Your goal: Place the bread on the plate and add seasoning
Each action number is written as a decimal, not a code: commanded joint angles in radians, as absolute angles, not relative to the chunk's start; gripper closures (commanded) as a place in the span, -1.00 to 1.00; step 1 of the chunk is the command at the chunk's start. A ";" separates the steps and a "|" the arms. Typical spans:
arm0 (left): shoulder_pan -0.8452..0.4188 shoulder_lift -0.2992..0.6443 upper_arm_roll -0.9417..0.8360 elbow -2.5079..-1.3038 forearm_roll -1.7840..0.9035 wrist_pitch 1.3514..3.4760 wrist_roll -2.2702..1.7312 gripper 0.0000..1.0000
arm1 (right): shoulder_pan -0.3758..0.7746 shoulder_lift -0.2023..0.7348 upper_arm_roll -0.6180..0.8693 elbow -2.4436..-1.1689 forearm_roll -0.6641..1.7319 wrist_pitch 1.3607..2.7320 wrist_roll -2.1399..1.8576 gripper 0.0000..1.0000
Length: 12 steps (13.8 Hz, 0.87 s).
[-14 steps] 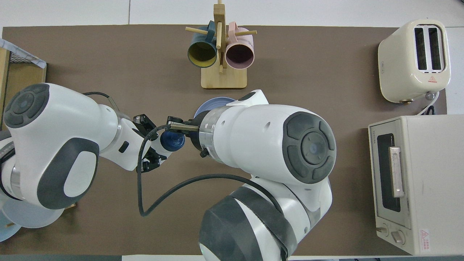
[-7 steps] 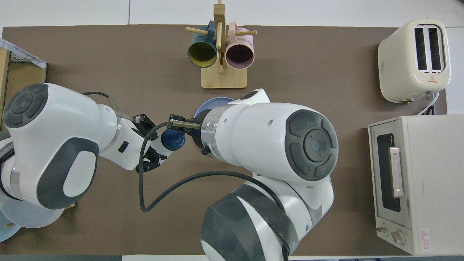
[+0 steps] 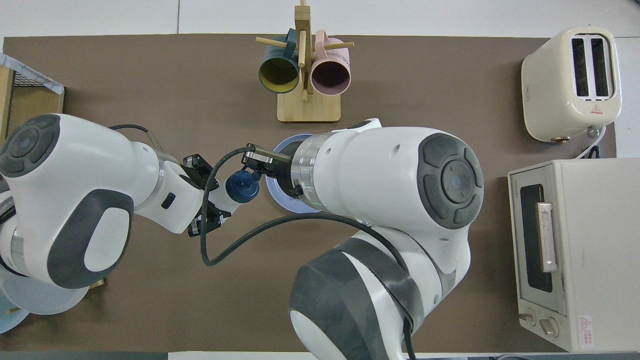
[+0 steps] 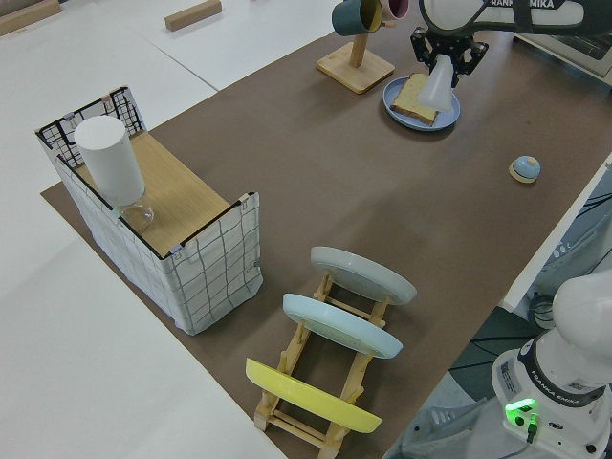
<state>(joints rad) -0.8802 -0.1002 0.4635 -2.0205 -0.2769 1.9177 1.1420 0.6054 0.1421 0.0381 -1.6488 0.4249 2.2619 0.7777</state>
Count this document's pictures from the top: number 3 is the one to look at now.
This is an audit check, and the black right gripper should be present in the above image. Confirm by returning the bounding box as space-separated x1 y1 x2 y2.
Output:
182 154 302 237

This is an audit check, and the translucent bottle with navy cap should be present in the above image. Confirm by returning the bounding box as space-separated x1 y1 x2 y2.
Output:
207 169 262 217

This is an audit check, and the blue round plate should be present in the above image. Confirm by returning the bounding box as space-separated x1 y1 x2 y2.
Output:
265 134 323 215

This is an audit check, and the pale grey-blue plate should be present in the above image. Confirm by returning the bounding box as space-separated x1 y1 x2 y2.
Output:
0 272 90 316

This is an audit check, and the light blue plate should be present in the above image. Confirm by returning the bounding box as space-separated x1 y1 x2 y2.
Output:
0 305 30 335

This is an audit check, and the brown table mat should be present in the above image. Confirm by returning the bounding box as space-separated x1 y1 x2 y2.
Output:
0 34 618 353

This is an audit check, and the wooden mug tree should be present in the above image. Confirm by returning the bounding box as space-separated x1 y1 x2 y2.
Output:
255 0 355 124

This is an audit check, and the teal mug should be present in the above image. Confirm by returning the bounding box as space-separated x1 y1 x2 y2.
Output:
258 28 301 95

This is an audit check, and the pink ribbed mug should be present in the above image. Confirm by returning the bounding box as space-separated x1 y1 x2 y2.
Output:
310 30 352 97

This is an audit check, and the white checkered cloth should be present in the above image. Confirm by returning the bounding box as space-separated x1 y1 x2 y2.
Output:
0 53 65 96

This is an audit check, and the cream two-slot toaster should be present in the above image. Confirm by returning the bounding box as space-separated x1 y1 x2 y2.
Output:
521 26 622 143

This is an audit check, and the white toaster oven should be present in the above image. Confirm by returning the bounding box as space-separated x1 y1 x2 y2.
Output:
507 159 640 353

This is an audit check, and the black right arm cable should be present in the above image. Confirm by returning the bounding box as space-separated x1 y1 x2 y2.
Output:
200 144 417 360

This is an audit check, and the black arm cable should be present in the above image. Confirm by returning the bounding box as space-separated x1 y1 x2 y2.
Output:
200 144 417 360
109 124 163 151

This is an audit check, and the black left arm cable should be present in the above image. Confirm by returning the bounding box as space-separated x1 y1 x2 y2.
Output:
109 124 163 151

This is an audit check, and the wooden shelf with wire basket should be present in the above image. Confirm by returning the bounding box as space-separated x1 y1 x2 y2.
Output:
0 52 66 146

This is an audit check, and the white toaster power cord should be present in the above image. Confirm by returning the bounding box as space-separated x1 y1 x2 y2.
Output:
575 126 607 160

